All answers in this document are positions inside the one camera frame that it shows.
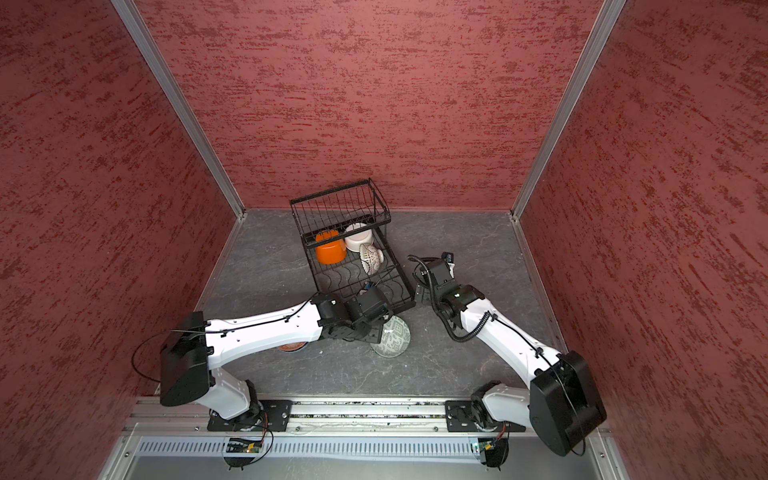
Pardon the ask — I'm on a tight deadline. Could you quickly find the green white patterned bowl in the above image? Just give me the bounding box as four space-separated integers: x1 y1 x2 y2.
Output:
371 316 411 358

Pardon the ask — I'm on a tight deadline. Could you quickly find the red white patterned bowl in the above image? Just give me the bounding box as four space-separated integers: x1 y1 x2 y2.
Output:
359 243 385 275

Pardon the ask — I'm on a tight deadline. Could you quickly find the orange patterned bowl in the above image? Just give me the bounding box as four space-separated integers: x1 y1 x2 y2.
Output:
278 342 308 353

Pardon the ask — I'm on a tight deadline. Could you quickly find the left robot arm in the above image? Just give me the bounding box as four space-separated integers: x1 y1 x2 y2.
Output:
160 287 394 431

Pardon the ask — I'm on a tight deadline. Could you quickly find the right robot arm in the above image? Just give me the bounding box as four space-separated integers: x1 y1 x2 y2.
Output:
408 255 607 456

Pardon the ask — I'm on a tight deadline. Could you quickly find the left controller board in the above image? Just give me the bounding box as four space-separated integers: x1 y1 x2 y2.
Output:
223 438 265 470

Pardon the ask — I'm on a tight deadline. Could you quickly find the controller board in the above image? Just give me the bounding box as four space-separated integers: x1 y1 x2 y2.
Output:
223 438 265 470
477 438 509 469

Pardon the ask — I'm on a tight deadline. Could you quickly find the right controller board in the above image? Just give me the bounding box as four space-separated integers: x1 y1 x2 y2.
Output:
477 438 509 469

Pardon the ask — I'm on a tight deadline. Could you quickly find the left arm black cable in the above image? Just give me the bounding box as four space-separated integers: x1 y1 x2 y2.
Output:
130 293 319 385

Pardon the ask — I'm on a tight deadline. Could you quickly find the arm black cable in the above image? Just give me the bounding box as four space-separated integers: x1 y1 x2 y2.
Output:
130 293 319 385
407 254 494 344

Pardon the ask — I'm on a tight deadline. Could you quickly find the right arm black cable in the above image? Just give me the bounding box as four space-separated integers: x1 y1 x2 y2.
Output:
407 254 494 344

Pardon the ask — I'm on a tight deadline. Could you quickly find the black wire dish rack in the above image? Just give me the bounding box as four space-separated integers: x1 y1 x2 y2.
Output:
290 179 415 313

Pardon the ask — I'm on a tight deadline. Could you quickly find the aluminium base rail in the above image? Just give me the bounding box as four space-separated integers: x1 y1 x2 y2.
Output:
98 394 628 480

